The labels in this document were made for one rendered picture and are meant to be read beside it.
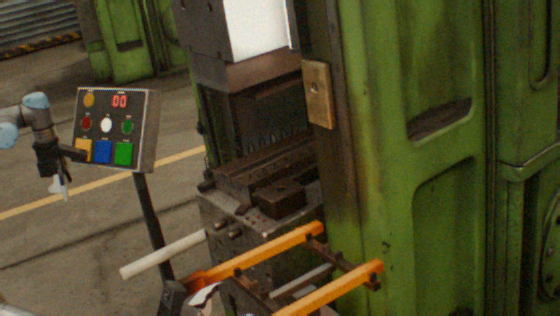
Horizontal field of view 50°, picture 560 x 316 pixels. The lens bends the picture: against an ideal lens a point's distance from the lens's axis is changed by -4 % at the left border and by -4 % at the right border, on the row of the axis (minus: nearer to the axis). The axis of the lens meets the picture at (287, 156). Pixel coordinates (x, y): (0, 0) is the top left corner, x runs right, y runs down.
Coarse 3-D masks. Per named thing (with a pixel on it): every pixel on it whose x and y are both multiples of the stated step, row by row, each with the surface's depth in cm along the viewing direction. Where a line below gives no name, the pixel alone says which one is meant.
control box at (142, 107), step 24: (96, 96) 217; (120, 96) 211; (144, 96) 206; (96, 120) 216; (120, 120) 211; (144, 120) 206; (72, 144) 221; (144, 144) 207; (120, 168) 209; (144, 168) 208
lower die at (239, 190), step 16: (272, 144) 205; (288, 144) 201; (240, 160) 197; (256, 160) 191; (272, 160) 189; (288, 160) 189; (224, 176) 188; (240, 176) 182; (256, 176) 183; (272, 176) 183; (224, 192) 193; (240, 192) 183
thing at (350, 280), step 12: (372, 264) 139; (348, 276) 136; (360, 276) 136; (324, 288) 133; (336, 288) 133; (348, 288) 135; (300, 300) 131; (312, 300) 130; (324, 300) 132; (276, 312) 128; (288, 312) 128; (300, 312) 128
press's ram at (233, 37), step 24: (192, 0) 164; (216, 0) 155; (240, 0) 155; (264, 0) 159; (192, 24) 169; (216, 24) 159; (240, 24) 157; (264, 24) 161; (192, 48) 175; (216, 48) 163; (240, 48) 159; (264, 48) 163
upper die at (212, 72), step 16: (288, 48) 174; (192, 64) 178; (208, 64) 170; (224, 64) 163; (240, 64) 166; (256, 64) 169; (272, 64) 172; (288, 64) 176; (208, 80) 174; (224, 80) 166; (240, 80) 167; (256, 80) 171
